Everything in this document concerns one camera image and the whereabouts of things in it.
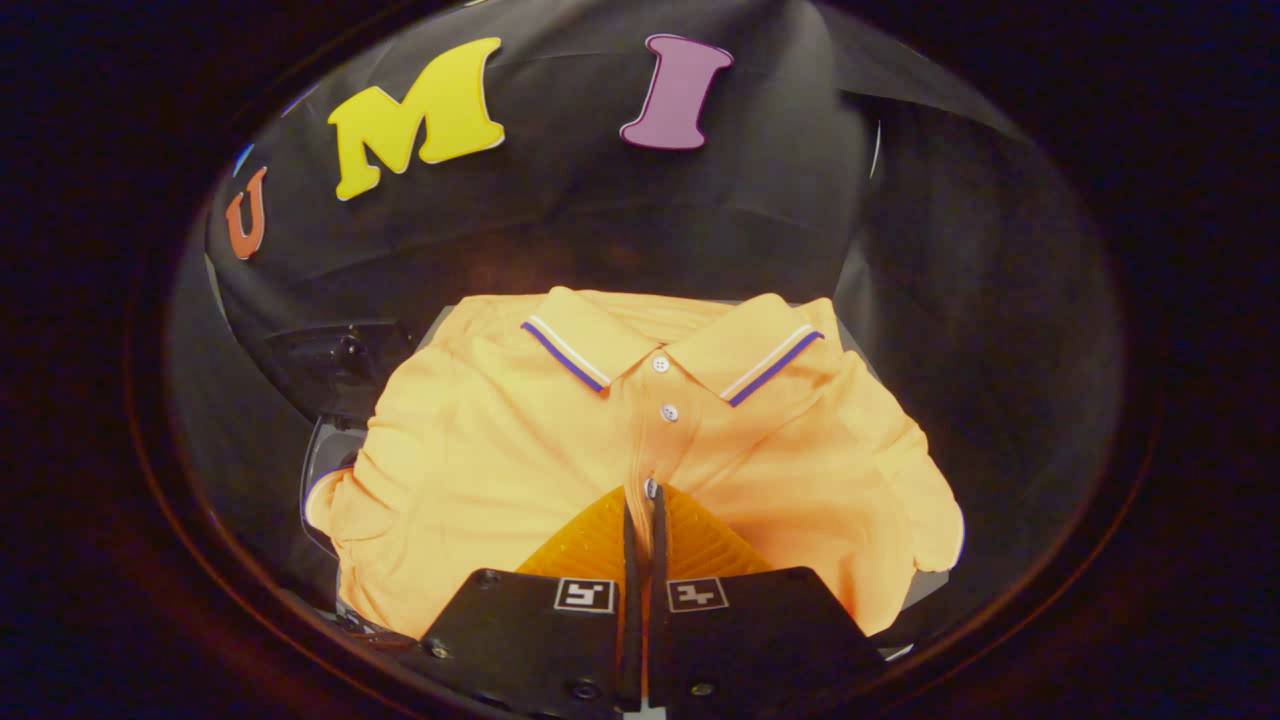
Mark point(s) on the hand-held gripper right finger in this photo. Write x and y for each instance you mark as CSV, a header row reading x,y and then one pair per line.
x,y
659,560

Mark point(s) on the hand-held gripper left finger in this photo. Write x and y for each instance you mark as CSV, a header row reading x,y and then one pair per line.
x,y
631,560

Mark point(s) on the orange polo shirt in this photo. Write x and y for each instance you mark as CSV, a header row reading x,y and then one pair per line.
x,y
500,450

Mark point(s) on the grey washing machine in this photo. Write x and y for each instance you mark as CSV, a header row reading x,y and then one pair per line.
x,y
325,450

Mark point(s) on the black backdrop cloth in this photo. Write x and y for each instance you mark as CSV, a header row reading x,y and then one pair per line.
x,y
600,220

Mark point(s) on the beige cabinet with dark frame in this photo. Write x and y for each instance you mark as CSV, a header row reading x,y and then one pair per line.
x,y
925,590

